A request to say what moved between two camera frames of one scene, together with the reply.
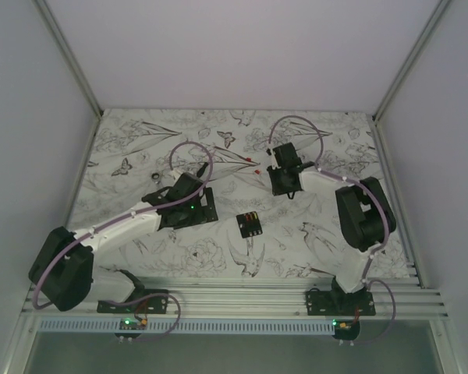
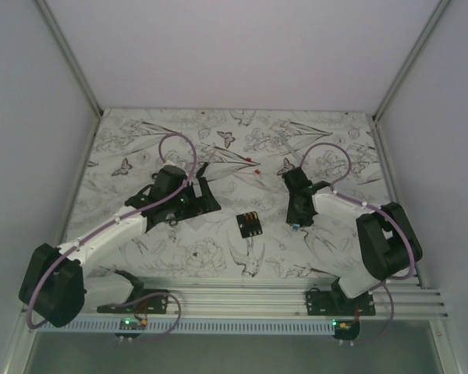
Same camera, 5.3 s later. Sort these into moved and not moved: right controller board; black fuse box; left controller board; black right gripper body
Moved: black right gripper body
Not moved: black fuse box; right controller board; left controller board
